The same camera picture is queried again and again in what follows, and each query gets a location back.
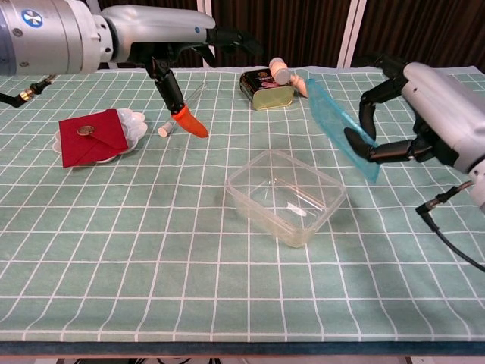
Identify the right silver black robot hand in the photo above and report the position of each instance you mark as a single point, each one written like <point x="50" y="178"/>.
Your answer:
<point x="447" y="110"/>

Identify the white flower-shaped palette dish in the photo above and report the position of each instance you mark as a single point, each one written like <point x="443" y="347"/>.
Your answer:
<point x="135" y="123"/>

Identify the glass test tube white stopper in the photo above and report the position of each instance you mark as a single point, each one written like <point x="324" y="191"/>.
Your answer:
<point x="163" y="131"/>

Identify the translucent blue plastic lid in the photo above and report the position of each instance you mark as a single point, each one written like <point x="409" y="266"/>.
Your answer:
<point x="329" y="113"/>

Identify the clear plastic food container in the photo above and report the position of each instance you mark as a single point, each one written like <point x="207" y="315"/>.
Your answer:
<point x="295" y="237"/>

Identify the red envelope with wax seal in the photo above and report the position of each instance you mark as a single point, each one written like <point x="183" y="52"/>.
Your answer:
<point x="94" y="144"/>

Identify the green checked tablecloth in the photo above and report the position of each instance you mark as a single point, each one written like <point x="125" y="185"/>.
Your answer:
<point x="151" y="246"/>

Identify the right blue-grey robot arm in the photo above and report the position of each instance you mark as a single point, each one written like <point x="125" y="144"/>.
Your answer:
<point x="479" y="182"/>

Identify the black and gold tin can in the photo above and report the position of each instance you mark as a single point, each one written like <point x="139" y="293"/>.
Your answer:
<point x="265" y="96"/>

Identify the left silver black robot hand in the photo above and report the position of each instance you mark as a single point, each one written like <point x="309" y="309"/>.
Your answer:
<point x="159" y="30"/>

